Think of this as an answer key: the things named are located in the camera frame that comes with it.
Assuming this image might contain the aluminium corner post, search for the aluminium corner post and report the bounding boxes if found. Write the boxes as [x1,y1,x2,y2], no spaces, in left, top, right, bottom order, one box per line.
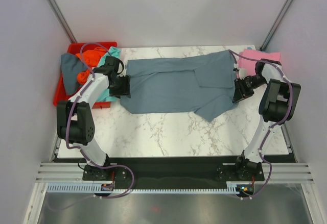
[46,0,77,43]
[259,0,295,51]

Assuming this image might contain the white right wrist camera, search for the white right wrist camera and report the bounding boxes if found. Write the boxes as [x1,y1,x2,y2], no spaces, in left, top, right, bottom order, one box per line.
[233,64,247,80]

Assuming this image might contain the left aluminium corner post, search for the left aluminium corner post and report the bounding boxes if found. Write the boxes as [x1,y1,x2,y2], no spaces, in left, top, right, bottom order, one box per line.
[46,0,77,43]

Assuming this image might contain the red plastic bin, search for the red plastic bin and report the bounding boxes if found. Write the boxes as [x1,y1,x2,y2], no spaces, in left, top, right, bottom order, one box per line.
[53,41,118,109]

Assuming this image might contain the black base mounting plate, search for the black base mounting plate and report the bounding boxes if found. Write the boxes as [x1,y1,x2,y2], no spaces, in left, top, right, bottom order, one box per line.
[82,156,265,188]

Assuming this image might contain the light blue slotted cable duct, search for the light blue slotted cable duct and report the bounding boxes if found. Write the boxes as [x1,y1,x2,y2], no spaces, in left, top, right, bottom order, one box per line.
[46,183,255,194]

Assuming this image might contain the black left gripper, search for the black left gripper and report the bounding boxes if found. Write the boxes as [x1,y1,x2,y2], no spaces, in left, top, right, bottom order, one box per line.
[109,74,130,99]

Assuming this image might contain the aqua t-shirt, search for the aqua t-shirt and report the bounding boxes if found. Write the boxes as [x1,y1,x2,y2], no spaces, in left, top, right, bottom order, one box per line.
[97,46,121,102]

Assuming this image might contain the dark blue t-shirt in bin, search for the dark blue t-shirt in bin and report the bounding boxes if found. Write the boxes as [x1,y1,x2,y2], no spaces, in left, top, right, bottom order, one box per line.
[60,53,86,95]

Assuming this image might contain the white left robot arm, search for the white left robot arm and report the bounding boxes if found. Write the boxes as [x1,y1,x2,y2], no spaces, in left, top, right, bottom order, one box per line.
[57,56,130,180]

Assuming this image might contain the orange t-shirt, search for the orange t-shirt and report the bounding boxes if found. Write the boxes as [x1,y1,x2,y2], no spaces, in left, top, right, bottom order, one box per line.
[77,47,108,85]

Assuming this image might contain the folded pink t-shirt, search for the folded pink t-shirt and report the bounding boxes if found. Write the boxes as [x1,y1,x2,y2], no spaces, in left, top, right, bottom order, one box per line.
[238,49,281,76]

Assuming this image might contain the aluminium frame rails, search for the aluminium frame rails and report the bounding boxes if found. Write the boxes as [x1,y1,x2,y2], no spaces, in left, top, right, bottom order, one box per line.
[21,161,85,224]

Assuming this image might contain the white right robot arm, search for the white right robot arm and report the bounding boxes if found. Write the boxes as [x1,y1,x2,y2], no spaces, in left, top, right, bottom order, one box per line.
[232,59,301,163]

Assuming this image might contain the slate blue t-shirt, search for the slate blue t-shirt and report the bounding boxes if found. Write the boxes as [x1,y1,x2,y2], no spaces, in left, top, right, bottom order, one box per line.
[120,51,236,122]

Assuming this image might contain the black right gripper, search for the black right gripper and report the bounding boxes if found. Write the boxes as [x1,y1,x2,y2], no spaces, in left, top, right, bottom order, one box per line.
[232,74,267,104]

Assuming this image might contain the right aluminium corner post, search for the right aluminium corner post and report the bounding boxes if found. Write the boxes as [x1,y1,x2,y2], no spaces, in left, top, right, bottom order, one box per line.
[259,0,295,51]

